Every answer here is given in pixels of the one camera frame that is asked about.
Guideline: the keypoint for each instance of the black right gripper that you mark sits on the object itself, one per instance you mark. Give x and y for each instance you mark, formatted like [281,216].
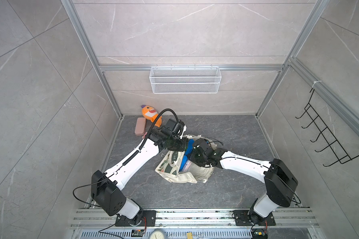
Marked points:
[192,155]

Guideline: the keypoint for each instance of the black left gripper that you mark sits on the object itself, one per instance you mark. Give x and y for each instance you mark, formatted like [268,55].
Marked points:
[184,141]

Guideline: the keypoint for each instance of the blue compass set case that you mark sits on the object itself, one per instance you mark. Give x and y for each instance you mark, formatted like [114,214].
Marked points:
[189,147]

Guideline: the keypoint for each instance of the beige canvas bag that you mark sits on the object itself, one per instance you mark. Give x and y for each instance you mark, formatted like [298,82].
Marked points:
[177,168]

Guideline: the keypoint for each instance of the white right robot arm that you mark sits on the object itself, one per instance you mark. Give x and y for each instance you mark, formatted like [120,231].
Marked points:
[279,181]

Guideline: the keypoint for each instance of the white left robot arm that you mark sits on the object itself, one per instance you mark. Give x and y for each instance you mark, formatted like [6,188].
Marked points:
[106,187]

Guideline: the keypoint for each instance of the pink rectangular case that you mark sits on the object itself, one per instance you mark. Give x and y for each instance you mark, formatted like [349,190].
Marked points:
[140,127]

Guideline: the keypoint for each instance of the orange plush shark toy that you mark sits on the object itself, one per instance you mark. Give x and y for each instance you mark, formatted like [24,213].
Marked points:
[151,114]

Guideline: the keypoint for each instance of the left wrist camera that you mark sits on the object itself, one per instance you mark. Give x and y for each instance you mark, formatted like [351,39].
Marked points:
[175,127]

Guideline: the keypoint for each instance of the white wire mesh basket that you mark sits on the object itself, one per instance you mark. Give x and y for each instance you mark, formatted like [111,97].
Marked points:
[185,80]

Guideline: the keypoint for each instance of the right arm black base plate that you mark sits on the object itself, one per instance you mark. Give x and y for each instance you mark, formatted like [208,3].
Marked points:
[245,218]

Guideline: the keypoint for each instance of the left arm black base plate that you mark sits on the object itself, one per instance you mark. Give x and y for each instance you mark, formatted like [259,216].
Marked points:
[143,218]

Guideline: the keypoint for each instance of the black wire hook rack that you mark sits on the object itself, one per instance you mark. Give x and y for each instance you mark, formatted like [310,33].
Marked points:
[332,143]

